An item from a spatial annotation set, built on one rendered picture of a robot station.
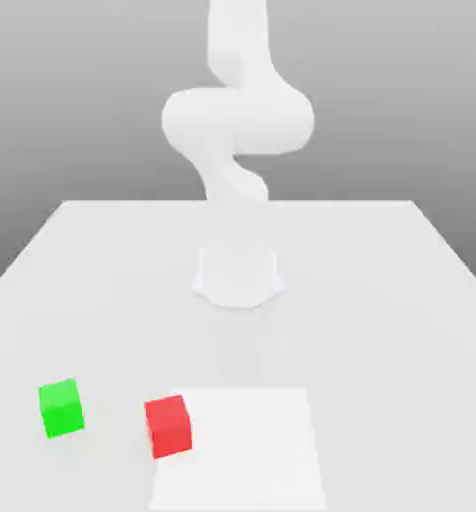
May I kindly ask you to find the small red cube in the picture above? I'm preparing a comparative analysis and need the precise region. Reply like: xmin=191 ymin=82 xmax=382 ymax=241
xmin=143 ymin=394 xmax=194 ymax=460

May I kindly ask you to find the small green cube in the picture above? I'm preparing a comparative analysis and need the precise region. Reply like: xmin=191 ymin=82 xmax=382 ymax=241
xmin=37 ymin=377 xmax=86 ymax=440

